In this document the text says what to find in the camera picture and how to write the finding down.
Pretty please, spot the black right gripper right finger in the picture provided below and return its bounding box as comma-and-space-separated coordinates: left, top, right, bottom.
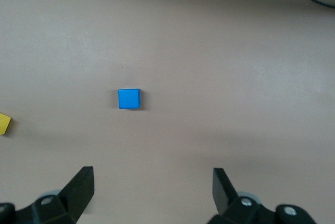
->
206, 167, 316, 224

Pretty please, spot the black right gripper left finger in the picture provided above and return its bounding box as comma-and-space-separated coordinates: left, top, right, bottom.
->
0, 166, 94, 224

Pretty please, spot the blue cube block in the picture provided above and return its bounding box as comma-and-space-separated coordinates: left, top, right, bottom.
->
118, 88, 141, 110

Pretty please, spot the yellow cube block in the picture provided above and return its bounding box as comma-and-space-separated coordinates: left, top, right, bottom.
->
0, 113, 12, 136

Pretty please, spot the brown paper table cover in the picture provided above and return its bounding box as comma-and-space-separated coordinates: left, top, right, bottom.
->
0, 0, 335, 224

